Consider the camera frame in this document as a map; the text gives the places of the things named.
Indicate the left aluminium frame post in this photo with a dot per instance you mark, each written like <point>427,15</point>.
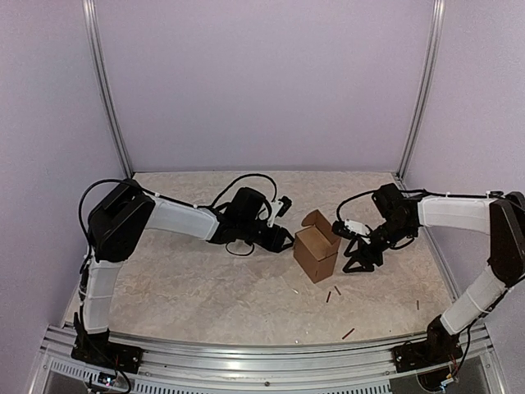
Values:
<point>96,49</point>

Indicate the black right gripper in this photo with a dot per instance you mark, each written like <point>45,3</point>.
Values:
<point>367,265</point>

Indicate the front aluminium frame rail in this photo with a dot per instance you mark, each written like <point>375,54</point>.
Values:
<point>346,367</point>

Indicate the aluminium frame post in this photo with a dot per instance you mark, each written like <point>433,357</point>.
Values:
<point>96,49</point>
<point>424,88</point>

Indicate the right aluminium frame post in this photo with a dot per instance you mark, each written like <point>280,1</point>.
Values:
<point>424,88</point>

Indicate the right robot arm white sleeve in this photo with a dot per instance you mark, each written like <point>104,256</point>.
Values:
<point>490,234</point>

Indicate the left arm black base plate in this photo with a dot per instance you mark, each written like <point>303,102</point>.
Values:
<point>99,351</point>

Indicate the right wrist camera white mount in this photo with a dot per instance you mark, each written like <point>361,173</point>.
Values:
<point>348,228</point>

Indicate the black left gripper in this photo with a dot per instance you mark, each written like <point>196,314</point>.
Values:
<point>284,233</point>

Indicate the robot arm white sleeve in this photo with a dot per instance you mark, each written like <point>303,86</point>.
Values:
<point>490,234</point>
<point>116,224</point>

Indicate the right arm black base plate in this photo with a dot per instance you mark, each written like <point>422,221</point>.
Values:
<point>419,355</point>

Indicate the left robot arm white sleeve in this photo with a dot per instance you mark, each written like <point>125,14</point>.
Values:
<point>116,224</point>

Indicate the brown cardboard box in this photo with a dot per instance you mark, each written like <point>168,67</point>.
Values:
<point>316,247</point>

